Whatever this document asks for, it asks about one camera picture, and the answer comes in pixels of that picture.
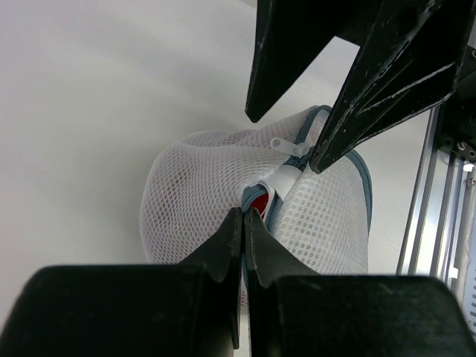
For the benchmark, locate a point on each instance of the aluminium mounting rail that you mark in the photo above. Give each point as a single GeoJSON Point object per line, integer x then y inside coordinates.
{"type": "Point", "coordinates": [440, 210]}

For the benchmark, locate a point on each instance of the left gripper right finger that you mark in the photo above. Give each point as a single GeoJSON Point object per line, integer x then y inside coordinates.
{"type": "Point", "coordinates": [294, 311]}

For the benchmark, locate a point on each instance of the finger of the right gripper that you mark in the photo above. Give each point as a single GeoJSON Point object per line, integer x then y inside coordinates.
{"type": "Point", "coordinates": [289, 35]}
{"type": "Point", "coordinates": [410, 62]}

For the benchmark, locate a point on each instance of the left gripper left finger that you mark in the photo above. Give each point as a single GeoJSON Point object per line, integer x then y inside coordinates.
{"type": "Point", "coordinates": [189, 308]}

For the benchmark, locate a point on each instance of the clear plastic dome insert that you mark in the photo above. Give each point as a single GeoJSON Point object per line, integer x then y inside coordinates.
{"type": "Point", "coordinates": [322, 219]}

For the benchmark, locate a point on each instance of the red bra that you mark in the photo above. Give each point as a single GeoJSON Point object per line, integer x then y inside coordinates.
{"type": "Point", "coordinates": [260, 204]}

